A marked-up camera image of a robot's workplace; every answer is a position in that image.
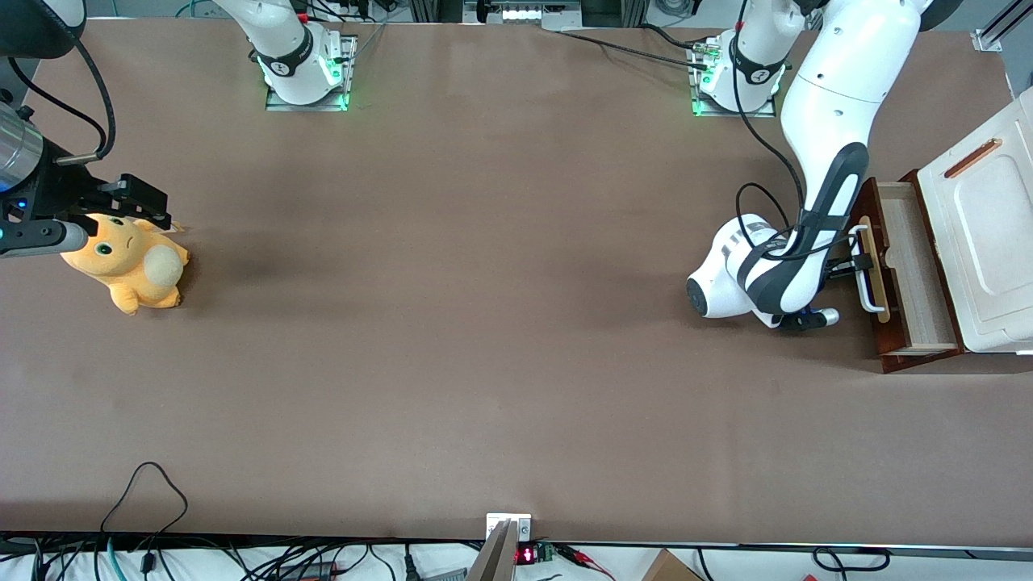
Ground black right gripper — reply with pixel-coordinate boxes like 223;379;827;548
0;137;173;239

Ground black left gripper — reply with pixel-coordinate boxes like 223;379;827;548
822;240;876;285

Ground wooden drawer with white handle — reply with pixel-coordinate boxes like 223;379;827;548
851;179;963;357

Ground white cabinet with drawer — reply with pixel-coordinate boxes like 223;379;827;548
880;87;1033;374

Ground orange plush toy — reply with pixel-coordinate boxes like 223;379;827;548
61;212;191;316

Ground brown cardboard box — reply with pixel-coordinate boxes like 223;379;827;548
642;549;705;581

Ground red clip test leads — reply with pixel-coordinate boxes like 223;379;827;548
557;545;616;580

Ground lit white panel device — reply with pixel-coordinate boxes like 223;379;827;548
464;0;583;25

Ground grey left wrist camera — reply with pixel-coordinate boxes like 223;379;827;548
777;308;841;331

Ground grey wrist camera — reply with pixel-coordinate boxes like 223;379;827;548
0;219;90;259
777;308;841;331

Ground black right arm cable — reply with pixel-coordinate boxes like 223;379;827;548
6;55;107;138
71;39;118;162

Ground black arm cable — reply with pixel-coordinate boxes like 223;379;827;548
734;0;858;263
6;55;107;138
71;39;118;162

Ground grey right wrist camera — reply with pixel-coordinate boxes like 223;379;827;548
0;219;90;259

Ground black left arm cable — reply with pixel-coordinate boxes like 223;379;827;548
734;0;858;263

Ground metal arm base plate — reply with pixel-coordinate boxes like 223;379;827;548
688;36;778;119
265;35;358;112

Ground aluminium frame profile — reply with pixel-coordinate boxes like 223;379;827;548
972;0;1033;54

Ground thin black cable loop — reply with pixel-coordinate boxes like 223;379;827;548
99;462;190;537

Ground thin grey cable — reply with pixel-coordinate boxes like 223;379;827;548
343;20;390;65

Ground black oval cable loop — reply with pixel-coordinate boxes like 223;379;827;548
810;546;891;573

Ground short black table cable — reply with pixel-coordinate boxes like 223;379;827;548
642;23;708;51

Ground long black table cable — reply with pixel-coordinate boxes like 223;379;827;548
555;29;713;70

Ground white metal bracket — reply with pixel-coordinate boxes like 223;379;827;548
486;513;533;543

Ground grey camera stand post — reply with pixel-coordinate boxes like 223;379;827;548
466;520;517;581

